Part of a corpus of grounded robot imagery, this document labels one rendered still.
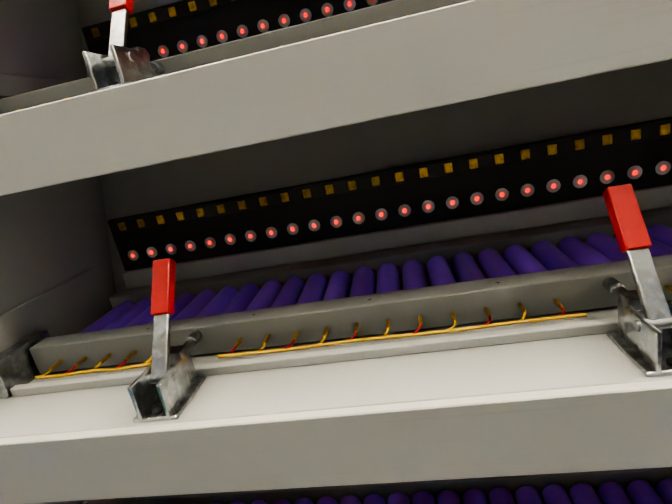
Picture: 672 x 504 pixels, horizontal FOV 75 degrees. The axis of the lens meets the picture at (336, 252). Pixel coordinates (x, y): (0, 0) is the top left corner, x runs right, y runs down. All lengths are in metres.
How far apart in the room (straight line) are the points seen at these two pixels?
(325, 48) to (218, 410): 0.20
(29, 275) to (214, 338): 0.19
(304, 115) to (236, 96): 0.04
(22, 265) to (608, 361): 0.42
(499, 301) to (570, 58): 0.14
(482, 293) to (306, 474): 0.15
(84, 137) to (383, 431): 0.23
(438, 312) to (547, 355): 0.07
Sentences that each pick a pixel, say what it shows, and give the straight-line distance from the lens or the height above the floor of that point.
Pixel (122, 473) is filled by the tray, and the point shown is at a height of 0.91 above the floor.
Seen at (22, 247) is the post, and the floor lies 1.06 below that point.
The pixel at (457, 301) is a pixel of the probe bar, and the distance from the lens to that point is 0.29.
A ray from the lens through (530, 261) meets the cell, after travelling 0.34.
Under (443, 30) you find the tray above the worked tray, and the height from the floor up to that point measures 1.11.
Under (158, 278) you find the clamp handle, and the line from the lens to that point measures 0.29.
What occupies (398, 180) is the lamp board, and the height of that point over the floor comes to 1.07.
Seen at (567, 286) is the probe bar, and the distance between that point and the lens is 0.30.
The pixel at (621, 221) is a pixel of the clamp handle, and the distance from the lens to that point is 0.27.
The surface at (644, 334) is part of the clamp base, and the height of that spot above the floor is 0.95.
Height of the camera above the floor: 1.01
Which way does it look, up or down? 1 degrees up
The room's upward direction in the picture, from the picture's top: 8 degrees counter-clockwise
